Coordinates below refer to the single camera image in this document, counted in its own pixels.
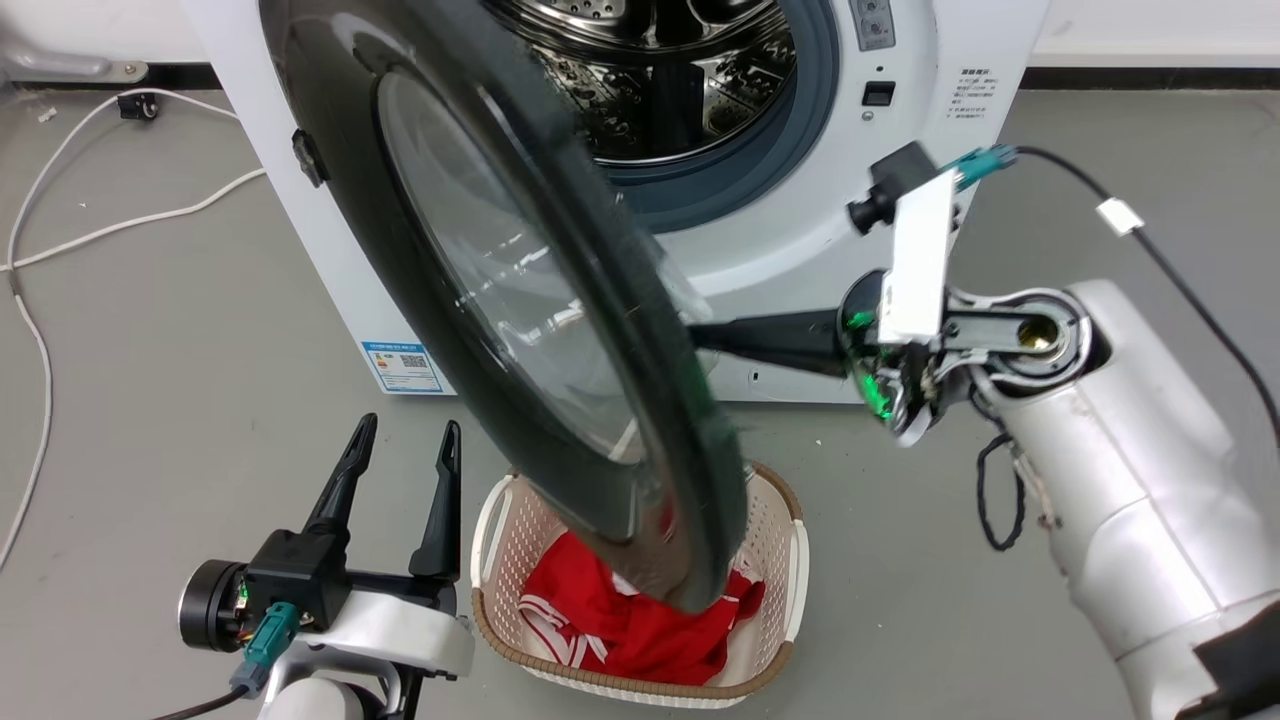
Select blue energy label sticker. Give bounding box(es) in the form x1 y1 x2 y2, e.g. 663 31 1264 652
361 341 445 396

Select white cable tag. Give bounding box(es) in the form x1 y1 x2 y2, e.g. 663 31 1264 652
1096 197 1145 237

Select grey rubber door gasket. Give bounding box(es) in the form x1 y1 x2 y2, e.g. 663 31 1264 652
598 0 841 234

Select teal camera connector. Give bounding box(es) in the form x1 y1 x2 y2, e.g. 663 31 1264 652
953 144 1020 193
229 600 302 698

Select teal right camera connector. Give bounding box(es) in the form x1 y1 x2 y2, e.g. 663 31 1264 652
953 144 1020 193

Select teal left camera connector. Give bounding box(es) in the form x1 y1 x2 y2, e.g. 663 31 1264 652
229 600 302 698

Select black camera cable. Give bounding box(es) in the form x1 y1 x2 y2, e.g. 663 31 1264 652
148 686 251 720
1012 145 1280 446

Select red and white garment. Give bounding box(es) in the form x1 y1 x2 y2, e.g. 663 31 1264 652
518 530 767 688

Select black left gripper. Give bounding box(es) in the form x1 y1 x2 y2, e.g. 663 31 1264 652
178 412 464 653

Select cream plastic laundry basket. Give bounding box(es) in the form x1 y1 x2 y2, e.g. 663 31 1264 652
470 462 811 710

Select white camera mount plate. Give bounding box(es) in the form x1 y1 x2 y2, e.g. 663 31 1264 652
288 588 477 683
877 168 959 346

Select stainless steel washer drum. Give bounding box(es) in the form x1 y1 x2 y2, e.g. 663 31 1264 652
485 0 801 167

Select black left camera cable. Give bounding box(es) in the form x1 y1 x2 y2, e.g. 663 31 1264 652
148 686 251 720

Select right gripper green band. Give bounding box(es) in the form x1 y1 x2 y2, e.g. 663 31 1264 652
688 268 979 448

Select white front-load washing machine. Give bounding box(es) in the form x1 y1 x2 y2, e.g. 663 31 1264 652
180 0 1051 406

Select thin white floor cable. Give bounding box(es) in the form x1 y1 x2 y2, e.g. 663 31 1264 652
0 88 243 571

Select thick white floor cable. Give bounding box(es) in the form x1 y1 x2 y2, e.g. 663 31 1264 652
0 168 267 273

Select white right camera mount plate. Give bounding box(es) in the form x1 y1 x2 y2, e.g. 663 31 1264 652
877 168 959 346

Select black round washing machine door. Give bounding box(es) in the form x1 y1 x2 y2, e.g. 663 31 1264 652
258 0 751 616

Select white left camera mount plate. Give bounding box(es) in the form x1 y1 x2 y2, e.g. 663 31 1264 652
288 588 477 683

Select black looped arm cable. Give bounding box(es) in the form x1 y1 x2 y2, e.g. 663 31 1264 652
976 432 1028 553

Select black right camera cable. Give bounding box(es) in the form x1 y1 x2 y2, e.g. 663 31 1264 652
1012 145 1280 446

